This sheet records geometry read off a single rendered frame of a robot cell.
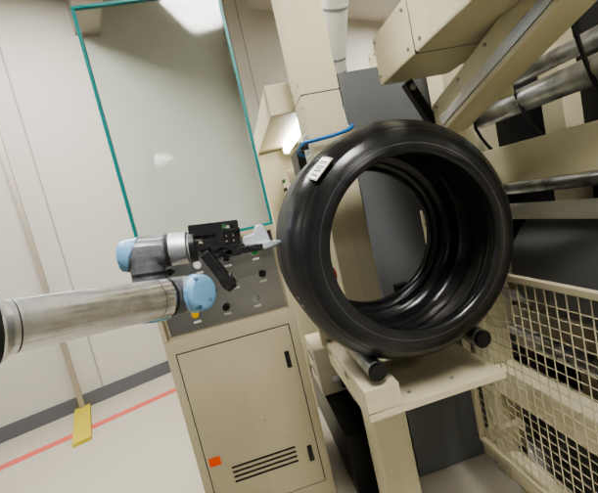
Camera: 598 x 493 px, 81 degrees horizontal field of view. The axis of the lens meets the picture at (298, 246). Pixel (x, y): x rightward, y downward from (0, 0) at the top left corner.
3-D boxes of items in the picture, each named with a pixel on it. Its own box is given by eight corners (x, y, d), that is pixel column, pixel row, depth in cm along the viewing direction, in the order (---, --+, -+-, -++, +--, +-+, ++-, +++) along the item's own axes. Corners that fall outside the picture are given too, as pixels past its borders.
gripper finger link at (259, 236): (280, 222, 82) (240, 227, 81) (283, 246, 83) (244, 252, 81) (279, 221, 85) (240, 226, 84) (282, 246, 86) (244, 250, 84)
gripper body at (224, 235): (240, 219, 80) (185, 225, 78) (245, 256, 81) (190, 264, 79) (239, 219, 87) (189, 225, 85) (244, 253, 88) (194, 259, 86)
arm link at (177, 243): (170, 267, 78) (176, 263, 86) (192, 264, 79) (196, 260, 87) (165, 234, 77) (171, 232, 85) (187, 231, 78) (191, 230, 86)
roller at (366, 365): (328, 324, 116) (341, 319, 117) (332, 336, 117) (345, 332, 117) (367, 367, 82) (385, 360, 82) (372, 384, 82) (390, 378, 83)
